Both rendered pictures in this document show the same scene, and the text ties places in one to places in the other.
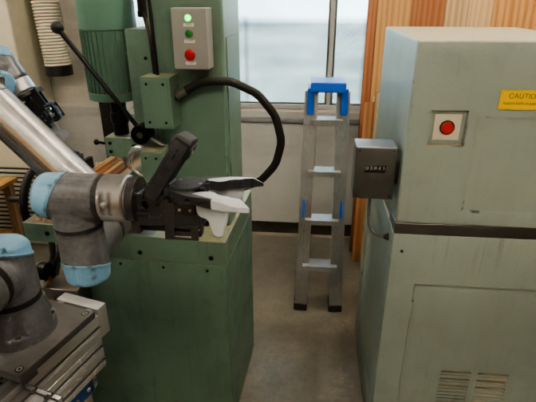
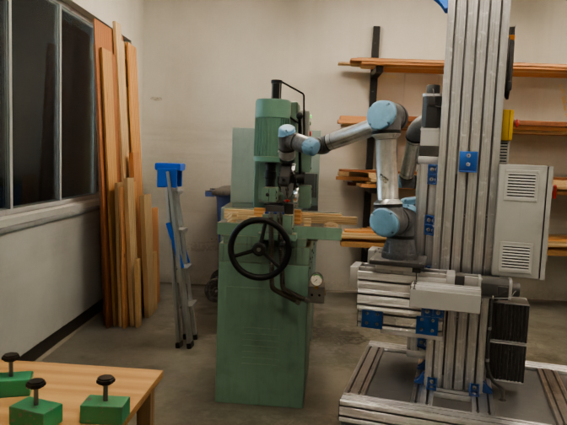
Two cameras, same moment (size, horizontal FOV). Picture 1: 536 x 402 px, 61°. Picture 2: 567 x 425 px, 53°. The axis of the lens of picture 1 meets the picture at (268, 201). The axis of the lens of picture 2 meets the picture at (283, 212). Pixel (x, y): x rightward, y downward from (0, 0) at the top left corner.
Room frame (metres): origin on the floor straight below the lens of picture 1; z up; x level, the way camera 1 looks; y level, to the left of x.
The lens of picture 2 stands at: (1.66, 3.39, 1.22)
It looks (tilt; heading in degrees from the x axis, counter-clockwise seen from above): 6 degrees down; 266
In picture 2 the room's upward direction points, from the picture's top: 2 degrees clockwise
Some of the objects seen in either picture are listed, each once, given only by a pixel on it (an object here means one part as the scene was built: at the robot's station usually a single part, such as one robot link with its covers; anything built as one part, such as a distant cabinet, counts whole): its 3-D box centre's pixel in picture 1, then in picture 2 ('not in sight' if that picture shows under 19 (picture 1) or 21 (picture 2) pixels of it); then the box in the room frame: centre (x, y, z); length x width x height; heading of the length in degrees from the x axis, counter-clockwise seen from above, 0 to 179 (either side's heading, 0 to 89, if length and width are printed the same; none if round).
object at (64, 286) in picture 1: (68, 293); (316, 292); (1.31, 0.68, 0.58); 0.12 x 0.08 x 0.08; 81
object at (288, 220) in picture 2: not in sight; (278, 223); (1.51, 0.71, 0.92); 0.15 x 0.13 x 0.09; 171
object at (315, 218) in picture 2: not in sight; (297, 217); (1.40, 0.53, 0.92); 0.60 x 0.02 x 0.04; 171
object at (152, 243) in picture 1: (164, 218); (270, 245); (1.53, 0.38, 0.76); 0.57 x 0.45 x 0.09; 81
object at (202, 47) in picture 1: (192, 38); (304, 126); (1.36, 0.21, 1.40); 0.10 x 0.06 x 0.16; 81
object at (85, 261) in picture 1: (88, 246); not in sight; (0.69, 0.31, 1.12); 0.11 x 0.08 x 0.11; 174
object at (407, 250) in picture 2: not in sight; (400, 245); (1.01, 1.02, 0.87); 0.15 x 0.15 x 0.10
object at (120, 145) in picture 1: (128, 147); (270, 195); (1.54, 0.49, 1.03); 0.14 x 0.07 x 0.09; 81
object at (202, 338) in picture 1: (172, 307); (267, 319); (1.53, 0.39, 0.36); 0.58 x 0.45 x 0.71; 81
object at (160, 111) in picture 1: (161, 100); (304, 158); (1.36, 0.32, 1.23); 0.09 x 0.08 x 0.15; 81
